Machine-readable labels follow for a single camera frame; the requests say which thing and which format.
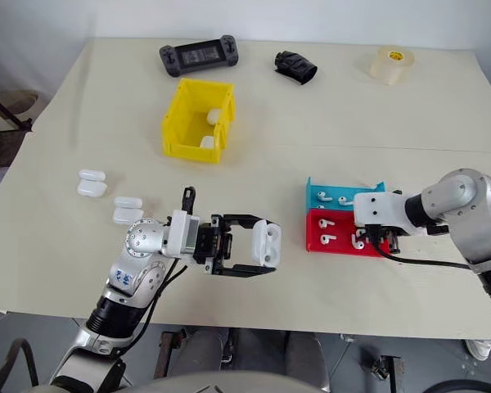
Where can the rusty metal table leg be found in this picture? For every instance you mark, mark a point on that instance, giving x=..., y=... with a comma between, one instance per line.
x=168, y=352

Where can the black stand with tan stool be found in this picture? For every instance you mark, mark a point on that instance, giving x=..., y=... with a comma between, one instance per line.
x=8, y=110

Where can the white earbud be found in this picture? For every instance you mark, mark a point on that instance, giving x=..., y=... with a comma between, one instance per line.
x=344, y=201
x=357, y=244
x=323, y=195
x=324, y=223
x=326, y=239

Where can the dark metal table leg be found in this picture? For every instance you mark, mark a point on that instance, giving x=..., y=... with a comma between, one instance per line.
x=390, y=374

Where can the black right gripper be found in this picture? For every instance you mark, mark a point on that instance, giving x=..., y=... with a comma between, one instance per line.
x=378, y=233

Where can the dark grey game controller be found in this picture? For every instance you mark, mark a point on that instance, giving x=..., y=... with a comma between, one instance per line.
x=198, y=53

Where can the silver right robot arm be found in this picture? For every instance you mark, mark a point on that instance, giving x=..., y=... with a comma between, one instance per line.
x=470, y=204

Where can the white earbud case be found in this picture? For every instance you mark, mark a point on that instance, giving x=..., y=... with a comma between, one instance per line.
x=208, y=142
x=214, y=116
x=266, y=245
x=92, y=186
x=127, y=213

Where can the black rolled sleeve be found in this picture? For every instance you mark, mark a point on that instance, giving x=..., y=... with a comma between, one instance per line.
x=294, y=67

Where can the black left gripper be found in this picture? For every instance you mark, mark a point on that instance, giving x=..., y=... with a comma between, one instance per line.
x=213, y=245

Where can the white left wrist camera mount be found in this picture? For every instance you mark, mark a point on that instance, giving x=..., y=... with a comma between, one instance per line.
x=180, y=233

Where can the blue plastic tray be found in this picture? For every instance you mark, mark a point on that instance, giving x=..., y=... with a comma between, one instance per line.
x=335, y=190

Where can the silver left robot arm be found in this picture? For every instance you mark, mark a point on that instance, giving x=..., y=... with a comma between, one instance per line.
x=143, y=239

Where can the clear tape roll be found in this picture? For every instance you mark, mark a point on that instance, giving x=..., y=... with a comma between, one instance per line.
x=393, y=65

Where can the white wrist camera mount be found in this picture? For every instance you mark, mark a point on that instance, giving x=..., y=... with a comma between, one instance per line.
x=180, y=233
x=378, y=206

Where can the red plastic tray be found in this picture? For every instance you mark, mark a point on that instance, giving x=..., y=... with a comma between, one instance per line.
x=339, y=241

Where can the yellow plastic bin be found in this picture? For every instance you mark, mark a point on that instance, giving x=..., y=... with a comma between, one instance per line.
x=188, y=123

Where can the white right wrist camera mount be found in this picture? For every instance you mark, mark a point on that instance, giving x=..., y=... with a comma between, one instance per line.
x=378, y=206

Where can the white shoe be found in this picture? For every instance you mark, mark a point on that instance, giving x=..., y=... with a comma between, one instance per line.
x=479, y=350

